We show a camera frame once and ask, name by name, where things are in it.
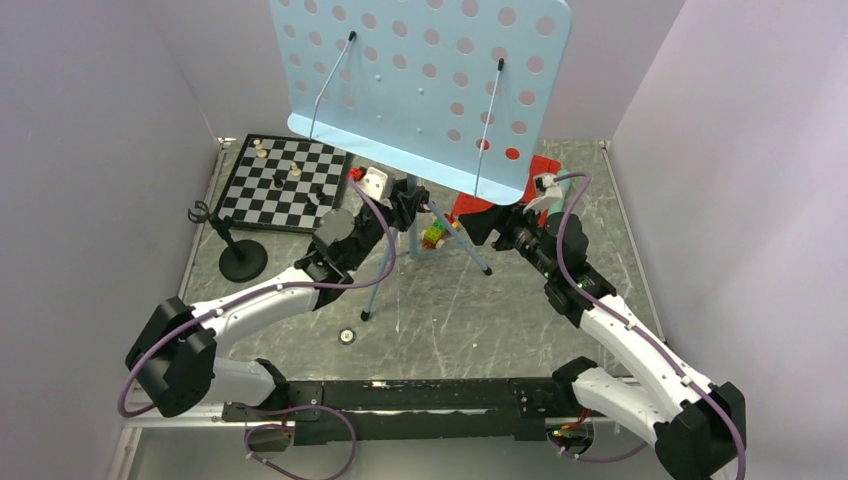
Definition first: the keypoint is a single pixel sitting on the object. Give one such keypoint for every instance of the cream chess piece back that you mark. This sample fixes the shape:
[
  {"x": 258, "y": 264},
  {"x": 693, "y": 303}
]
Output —
[{"x": 260, "y": 151}]

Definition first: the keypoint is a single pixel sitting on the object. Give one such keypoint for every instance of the black chess piece front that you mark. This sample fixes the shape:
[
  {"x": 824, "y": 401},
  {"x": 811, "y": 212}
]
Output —
[{"x": 310, "y": 207}]

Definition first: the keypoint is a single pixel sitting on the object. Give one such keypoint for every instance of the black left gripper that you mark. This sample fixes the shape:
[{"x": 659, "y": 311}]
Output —
[{"x": 405, "y": 204}]

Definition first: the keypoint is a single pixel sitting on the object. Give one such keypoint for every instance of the black microphone stand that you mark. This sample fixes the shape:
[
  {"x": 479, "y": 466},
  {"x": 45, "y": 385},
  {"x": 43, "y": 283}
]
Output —
[{"x": 241, "y": 261}]

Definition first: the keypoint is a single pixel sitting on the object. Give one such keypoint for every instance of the colourful toy brick car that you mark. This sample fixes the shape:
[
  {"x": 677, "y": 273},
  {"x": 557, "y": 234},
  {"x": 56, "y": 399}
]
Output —
[{"x": 435, "y": 236}]

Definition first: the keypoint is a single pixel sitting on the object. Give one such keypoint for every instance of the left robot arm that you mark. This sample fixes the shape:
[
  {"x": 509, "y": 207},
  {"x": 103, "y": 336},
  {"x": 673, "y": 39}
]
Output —
[{"x": 175, "y": 360}]

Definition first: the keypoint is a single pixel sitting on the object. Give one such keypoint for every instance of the red sheet music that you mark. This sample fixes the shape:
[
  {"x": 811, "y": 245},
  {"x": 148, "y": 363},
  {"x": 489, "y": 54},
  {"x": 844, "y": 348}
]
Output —
[{"x": 468, "y": 204}]

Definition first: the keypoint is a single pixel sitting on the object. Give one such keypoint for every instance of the blue white poker chip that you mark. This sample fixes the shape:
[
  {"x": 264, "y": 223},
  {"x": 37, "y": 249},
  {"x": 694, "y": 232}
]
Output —
[{"x": 346, "y": 336}]

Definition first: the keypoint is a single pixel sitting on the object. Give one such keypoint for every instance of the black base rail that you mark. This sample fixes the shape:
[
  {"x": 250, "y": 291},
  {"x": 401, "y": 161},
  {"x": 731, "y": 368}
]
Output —
[{"x": 523, "y": 408}]

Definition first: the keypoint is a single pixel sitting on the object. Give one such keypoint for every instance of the black white chessboard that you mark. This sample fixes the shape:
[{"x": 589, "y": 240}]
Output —
[{"x": 252, "y": 201}]

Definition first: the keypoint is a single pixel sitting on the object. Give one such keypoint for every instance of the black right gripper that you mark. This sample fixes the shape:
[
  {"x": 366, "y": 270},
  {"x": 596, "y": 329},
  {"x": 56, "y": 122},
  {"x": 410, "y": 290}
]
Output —
[{"x": 481, "y": 224}]

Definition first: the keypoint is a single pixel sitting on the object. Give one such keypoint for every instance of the mint green microphone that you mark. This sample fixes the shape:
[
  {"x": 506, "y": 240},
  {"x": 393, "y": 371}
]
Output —
[{"x": 559, "y": 206}]

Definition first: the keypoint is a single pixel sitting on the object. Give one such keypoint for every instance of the light blue music stand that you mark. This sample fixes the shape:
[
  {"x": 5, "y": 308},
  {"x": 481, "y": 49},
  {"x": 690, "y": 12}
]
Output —
[{"x": 453, "y": 92}]

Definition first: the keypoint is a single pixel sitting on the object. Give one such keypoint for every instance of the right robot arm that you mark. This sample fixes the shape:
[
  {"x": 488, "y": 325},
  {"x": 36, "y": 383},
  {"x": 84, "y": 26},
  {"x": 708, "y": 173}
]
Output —
[{"x": 696, "y": 427}]

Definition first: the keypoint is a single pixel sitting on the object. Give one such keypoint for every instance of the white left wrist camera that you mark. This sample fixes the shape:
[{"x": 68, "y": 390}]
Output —
[{"x": 373, "y": 182}]

